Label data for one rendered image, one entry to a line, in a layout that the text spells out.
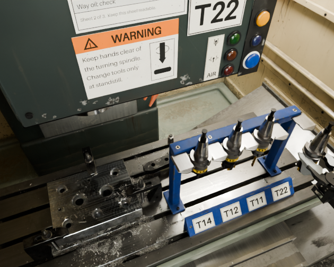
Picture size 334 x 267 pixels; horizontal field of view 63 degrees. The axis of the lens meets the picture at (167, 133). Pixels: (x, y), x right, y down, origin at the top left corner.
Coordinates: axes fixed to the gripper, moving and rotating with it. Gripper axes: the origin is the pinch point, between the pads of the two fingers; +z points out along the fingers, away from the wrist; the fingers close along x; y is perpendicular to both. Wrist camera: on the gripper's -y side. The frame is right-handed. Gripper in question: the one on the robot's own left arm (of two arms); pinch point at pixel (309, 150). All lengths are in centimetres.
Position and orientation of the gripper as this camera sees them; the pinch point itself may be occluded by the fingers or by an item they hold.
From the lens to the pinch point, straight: 95.4
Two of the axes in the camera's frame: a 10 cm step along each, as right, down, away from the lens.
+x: 9.3, -2.7, 2.7
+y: -0.2, 6.7, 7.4
